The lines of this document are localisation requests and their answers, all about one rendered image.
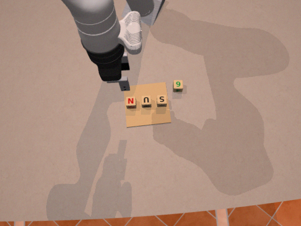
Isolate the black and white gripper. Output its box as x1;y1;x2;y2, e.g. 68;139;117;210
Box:
77;11;142;91

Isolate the tan flat mat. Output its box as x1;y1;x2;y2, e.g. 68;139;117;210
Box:
124;82;171;128

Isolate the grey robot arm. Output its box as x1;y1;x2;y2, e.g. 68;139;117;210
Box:
61;0;154;35

